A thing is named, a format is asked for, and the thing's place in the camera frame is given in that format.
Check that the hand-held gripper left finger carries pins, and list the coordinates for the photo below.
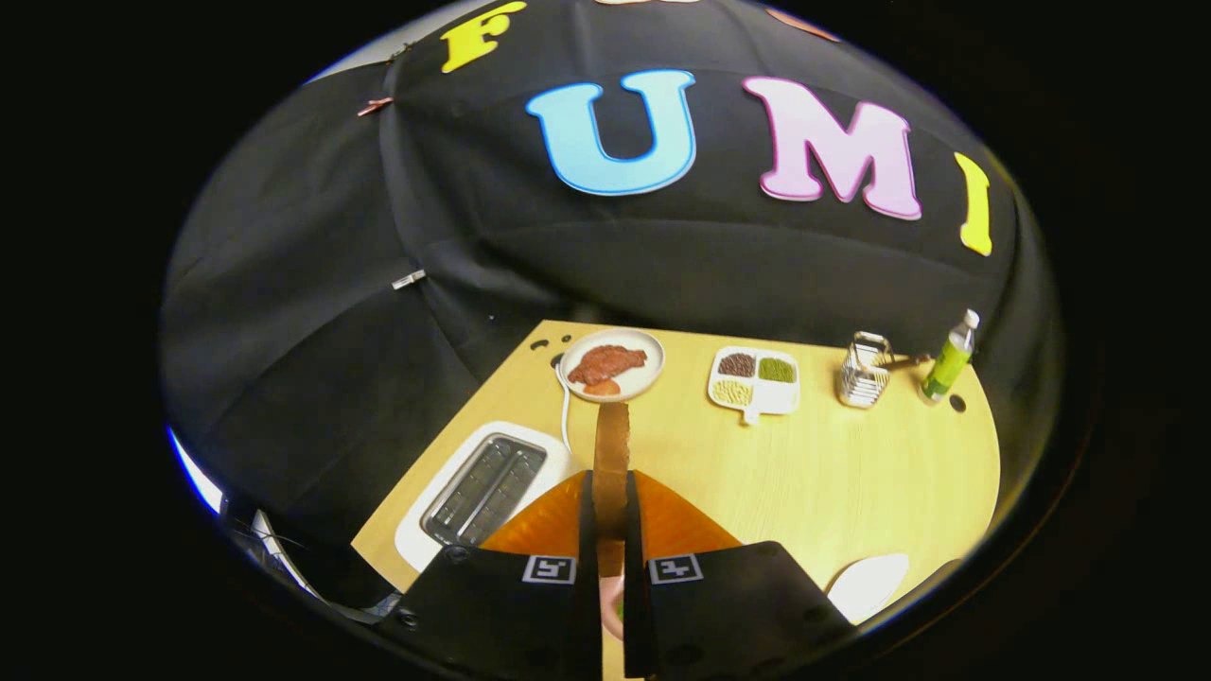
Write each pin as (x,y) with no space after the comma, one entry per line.
(587,530)

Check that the orange food piece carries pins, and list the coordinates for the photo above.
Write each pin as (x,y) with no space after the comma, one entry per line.
(602,387)

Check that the toasted bread slice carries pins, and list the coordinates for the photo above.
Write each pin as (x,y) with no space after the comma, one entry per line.
(611,463)

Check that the brown meat piece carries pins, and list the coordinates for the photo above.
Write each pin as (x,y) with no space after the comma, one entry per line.
(605,362)

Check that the white toaster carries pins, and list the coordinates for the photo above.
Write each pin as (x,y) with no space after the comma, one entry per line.
(426,530)

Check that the white round plate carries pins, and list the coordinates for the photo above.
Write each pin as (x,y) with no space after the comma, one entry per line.
(643,378)

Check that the white square plate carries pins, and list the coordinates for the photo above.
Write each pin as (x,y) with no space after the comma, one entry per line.
(866,586)

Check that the white divided bean dish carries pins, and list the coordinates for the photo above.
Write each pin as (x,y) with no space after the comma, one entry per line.
(776,397)

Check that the white cloth clip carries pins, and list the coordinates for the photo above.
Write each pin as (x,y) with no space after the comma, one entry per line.
(409,279)

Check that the black backdrop cloth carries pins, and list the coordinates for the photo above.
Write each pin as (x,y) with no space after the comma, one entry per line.
(662,255)

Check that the pink round plate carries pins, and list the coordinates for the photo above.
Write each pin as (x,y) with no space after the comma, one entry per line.
(610,596)

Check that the green label bottle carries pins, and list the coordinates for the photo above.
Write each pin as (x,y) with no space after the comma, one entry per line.
(948,364)

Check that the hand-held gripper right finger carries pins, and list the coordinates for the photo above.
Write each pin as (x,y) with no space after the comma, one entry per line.
(632,530)

